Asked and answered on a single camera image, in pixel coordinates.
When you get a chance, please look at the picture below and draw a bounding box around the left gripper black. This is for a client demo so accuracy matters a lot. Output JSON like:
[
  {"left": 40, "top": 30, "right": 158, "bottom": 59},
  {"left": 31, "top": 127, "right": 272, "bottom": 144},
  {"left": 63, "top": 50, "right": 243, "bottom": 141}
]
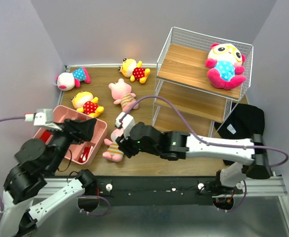
[{"left": 47, "top": 117, "right": 99, "bottom": 174}]

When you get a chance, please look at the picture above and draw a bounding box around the pink frog plush striped shirt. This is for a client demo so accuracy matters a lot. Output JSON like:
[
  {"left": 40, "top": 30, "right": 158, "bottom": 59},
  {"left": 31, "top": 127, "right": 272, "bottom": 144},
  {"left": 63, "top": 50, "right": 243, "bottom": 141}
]
[{"left": 102, "top": 128, "right": 124, "bottom": 162}]

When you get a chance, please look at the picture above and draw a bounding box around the white panda plush with glasses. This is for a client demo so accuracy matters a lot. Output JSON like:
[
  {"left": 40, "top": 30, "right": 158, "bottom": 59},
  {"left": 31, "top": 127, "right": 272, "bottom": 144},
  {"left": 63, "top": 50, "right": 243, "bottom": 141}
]
[{"left": 205, "top": 43, "right": 247, "bottom": 90}]

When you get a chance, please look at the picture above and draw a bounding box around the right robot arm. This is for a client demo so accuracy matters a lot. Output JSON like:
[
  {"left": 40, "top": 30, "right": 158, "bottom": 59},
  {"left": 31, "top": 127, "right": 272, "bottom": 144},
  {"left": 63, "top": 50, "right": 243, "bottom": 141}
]
[{"left": 115, "top": 121, "right": 272, "bottom": 196}]

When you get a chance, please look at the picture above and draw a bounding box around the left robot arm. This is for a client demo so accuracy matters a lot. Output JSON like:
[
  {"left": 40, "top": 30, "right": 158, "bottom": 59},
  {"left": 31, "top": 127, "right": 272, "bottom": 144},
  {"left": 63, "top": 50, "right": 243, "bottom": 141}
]
[{"left": 0, "top": 114, "right": 97, "bottom": 237}]

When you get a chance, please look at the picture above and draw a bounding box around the pink divided tray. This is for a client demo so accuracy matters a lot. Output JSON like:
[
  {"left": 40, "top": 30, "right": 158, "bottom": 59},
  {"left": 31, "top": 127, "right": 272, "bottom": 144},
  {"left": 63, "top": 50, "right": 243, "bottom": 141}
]
[{"left": 32, "top": 105, "right": 108, "bottom": 165}]

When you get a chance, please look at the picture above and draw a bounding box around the yellow frog plush front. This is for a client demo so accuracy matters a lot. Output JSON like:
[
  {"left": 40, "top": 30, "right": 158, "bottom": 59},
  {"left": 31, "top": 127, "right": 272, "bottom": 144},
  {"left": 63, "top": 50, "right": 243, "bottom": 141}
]
[{"left": 71, "top": 91, "right": 104, "bottom": 118}]

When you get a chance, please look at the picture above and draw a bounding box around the yellow frog plush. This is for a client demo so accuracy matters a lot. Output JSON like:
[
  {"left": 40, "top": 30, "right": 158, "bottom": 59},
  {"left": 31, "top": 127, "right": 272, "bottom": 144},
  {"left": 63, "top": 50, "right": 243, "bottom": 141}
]
[
  {"left": 71, "top": 91, "right": 104, "bottom": 118},
  {"left": 118, "top": 58, "right": 151, "bottom": 84}
]

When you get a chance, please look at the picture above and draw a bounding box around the red block in tray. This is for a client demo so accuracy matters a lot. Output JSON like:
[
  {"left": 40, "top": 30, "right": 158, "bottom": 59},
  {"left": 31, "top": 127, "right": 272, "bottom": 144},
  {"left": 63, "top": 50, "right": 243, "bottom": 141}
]
[{"left": 40, "top": 130, "right": 52, "bottom": 143}]

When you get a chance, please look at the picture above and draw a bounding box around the white panda plush blue dress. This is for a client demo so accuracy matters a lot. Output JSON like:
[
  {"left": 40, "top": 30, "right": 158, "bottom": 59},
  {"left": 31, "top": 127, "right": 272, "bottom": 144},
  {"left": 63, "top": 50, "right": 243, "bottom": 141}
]
[{"left": 54, "top": 67, "right": 91, "bottom": 91}]

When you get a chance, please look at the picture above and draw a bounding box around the pink plush face down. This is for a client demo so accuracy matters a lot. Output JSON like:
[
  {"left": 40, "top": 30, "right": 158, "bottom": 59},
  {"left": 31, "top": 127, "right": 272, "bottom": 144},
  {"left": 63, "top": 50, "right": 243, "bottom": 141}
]
[{"left": 108, "top": 79, "right": 136, "bottom": 112}]

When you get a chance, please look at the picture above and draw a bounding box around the yellow frog plush back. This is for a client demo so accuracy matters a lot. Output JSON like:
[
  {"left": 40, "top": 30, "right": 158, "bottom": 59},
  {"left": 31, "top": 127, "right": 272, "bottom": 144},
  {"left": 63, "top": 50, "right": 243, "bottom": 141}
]
[{"left": 118, "top": 58, "right": 151, "bottom": 84}]

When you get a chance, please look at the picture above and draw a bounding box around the black cloth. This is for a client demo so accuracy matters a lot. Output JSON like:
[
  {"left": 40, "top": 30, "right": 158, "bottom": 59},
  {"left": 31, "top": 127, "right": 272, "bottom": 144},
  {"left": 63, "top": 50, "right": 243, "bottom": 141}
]
[{"left": 213, "top": 103, "right": 265, "bottom": 166}]

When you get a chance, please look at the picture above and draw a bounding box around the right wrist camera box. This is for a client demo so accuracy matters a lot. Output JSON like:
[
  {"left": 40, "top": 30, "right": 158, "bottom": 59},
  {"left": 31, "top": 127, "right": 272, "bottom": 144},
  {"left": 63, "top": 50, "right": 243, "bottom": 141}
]
[{"left": 115, "top": 112, "right": 135, "bottom": 139}]

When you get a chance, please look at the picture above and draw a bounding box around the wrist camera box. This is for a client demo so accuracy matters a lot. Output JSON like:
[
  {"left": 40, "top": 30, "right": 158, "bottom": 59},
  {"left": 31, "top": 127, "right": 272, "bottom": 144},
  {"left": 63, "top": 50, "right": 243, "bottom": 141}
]
[
  {"left": 115, "top": 112, "right": 135, "bottom": 139},
  {"left": 25, "top": 109, "right": 62, "bottom": 131}
]

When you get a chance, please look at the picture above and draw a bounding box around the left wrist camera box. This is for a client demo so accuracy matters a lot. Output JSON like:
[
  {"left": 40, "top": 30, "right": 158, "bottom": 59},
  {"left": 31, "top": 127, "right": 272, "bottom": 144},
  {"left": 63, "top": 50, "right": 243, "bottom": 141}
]
[{"left": 25, "top": 109, "right": 62, "bottom": 131}]

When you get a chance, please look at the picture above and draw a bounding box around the white wire wooden shelf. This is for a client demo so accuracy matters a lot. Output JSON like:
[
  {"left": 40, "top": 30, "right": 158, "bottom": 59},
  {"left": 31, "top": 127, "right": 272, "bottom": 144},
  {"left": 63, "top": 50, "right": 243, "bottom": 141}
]
[{"left": 154, "top": 27, "right": 253, "bottom": 138}]

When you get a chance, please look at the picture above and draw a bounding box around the black mounting rail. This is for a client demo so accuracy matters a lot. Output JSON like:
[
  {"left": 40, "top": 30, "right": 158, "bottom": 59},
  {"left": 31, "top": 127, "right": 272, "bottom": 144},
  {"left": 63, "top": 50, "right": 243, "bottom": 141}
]
[{"left": 77, "top": 175, "right": 246, "bottom": 207}]

